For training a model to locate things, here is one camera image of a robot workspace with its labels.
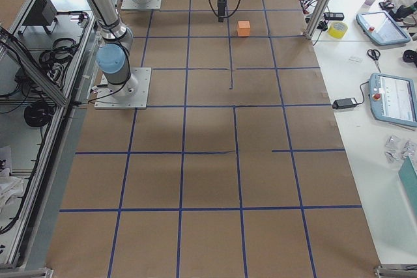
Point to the teach pendant tablet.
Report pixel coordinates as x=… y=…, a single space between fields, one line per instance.
x=393 y=99
x=381 y=28

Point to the plastic screw bags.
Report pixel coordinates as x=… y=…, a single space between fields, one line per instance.
x=397 y=149

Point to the small black power brick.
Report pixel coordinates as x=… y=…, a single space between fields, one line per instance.
x=344 y=103

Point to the black handled scissors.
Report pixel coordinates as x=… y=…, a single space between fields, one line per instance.
x=375 y=54

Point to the teal notebook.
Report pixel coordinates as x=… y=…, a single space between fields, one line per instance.
x=407 y=175

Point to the crumpled white cloth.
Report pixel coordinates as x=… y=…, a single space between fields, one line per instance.
x=11 y=186

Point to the far teach pendant tablet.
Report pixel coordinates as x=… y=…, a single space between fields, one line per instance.
x=381 y=28

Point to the near teach pendant tablet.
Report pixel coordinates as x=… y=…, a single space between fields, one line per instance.
x=393 y=99

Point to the yellow tape roll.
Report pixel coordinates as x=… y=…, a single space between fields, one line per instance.
x=337 y=29

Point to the orange foam cube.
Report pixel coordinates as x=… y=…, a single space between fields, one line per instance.
x=243 y=28

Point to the black phone handset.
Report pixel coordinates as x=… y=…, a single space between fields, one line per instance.
x=333 y=16

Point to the aluminium frame post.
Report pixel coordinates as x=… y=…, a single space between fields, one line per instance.
x=321 y=1

